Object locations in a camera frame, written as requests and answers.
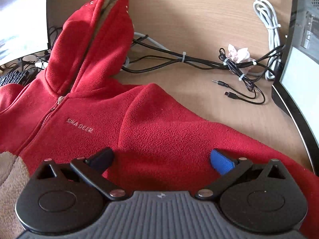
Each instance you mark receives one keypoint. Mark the red fleece hooded jacket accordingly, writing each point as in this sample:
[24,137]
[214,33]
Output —
[75,108]

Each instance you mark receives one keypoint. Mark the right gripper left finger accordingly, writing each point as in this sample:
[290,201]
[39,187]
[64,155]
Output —
[91,169]

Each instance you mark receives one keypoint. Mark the right computer monitor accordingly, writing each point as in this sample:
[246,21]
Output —
[295,89]

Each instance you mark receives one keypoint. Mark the black keyboard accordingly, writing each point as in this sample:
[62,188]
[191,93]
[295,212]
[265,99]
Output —
[22,78]

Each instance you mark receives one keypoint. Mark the left computer monitor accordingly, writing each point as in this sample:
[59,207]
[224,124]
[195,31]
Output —
[24,28]

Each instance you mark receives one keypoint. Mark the crumpled white tissue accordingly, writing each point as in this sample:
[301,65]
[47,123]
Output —
[238,55]

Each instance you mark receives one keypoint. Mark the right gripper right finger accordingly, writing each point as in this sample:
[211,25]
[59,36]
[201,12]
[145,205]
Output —
[230,171]

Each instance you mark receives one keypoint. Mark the computer monitor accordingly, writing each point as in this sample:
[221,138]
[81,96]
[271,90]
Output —
[295,89]
[24,28]

